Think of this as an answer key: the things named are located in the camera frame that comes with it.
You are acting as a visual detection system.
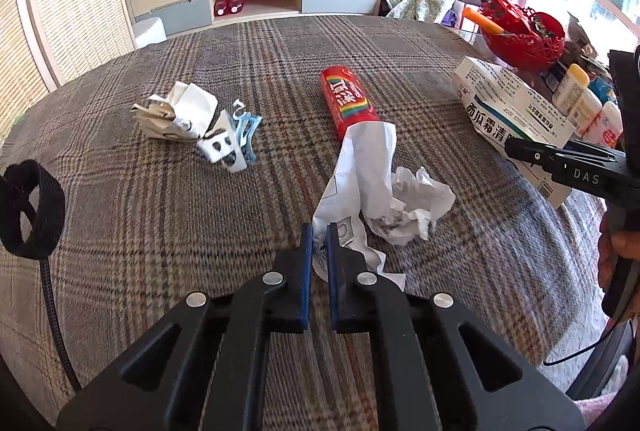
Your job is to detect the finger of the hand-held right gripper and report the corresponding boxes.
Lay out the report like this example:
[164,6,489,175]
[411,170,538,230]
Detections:
[506,138,568,172]

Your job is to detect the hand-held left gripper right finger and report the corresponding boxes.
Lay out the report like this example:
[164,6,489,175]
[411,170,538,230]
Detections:
[326,222,586,431]

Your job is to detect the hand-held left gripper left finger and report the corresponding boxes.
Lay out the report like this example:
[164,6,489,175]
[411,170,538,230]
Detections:
[56,223,315,431]

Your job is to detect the white medicine box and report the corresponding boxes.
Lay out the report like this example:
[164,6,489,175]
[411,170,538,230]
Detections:
[452,56,578,210]

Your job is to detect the white paper bag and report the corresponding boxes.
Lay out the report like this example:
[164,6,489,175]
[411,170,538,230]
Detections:
[311,120,407,289]

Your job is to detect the person's right hand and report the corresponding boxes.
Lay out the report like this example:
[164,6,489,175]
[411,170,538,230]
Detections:
[597,217,640,289]

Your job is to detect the yellow cap white bottle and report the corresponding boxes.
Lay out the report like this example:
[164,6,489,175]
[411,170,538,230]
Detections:
[552,64,591,117]

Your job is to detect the blue packet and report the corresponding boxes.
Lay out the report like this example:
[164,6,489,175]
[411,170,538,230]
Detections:
[587,76,616,104]

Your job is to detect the red plastic basket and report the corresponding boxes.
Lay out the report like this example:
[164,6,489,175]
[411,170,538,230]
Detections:
[480,0,566,72]

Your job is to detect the crumpled printed paper leaflet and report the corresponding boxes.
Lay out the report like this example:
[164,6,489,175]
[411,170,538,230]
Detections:
[367,166,457,246]

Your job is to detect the white blue plastic piece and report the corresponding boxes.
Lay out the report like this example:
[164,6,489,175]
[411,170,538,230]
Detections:
[196,98,264,175]

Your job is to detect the grey plaid tablecloth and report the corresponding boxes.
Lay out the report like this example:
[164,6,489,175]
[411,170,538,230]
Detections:
[0,14,608,431]

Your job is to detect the red candy packet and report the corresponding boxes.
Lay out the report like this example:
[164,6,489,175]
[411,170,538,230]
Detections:
[320,66,379,141]

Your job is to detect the crumpled white paper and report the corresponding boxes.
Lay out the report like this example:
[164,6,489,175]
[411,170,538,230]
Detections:
[131,81,219,142]

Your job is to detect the red bottles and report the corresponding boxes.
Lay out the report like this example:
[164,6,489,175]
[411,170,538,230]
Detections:
[213,0,246,17]

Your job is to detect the white stool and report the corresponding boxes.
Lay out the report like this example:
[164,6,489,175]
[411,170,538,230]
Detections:
[132,16,167,50]

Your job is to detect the woven screen partition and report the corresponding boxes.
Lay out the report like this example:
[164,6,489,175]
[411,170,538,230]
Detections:
[0,0,136,147]

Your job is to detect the orange handle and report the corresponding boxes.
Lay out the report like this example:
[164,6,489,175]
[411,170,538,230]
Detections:
[462,7,506,36]

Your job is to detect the thin black wire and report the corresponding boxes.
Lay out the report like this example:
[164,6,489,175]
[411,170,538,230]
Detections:
[542,311,626,367]

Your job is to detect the black braided cable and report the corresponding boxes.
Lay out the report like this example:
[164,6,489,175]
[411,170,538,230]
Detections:
[40,256,83,392]

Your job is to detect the black strap loop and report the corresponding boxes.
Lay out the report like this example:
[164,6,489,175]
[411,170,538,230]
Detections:
[0,160,67,258]

